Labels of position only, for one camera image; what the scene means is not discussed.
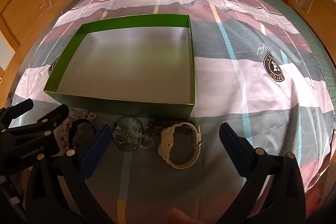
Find teal bed sheet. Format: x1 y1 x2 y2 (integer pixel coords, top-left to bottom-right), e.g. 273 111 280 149
113 0 336 135

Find green cardboard box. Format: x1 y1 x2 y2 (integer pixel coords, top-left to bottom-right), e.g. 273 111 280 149
43 14 196 119

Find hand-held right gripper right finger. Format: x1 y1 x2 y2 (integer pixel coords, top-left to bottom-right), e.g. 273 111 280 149
218 123 307 224

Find person's right hand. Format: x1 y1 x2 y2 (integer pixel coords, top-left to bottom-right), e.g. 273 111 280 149
166 208 200 224

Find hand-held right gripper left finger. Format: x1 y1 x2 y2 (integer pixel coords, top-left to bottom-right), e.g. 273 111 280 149
25 124 113 224

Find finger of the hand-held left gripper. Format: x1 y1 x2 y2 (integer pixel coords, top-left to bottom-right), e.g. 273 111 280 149
0 99 34 125
5 104 69 141

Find black wrist band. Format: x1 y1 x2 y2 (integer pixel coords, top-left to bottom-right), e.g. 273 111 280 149
69 120 96 151

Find silver bangle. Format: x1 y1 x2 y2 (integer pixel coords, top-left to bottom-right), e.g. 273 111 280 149
112 117 144 152

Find dark bead bracelet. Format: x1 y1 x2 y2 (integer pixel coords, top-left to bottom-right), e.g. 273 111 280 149
146 120 171 140

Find wooden headboard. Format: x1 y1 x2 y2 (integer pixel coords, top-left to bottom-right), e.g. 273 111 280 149
0 0 90 77

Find pink bead bracelet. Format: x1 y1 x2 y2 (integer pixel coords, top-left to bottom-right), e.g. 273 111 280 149
60 115 79 149

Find pink grey plaid duvet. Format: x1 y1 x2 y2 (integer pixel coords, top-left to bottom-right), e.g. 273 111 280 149
10 0 336 224

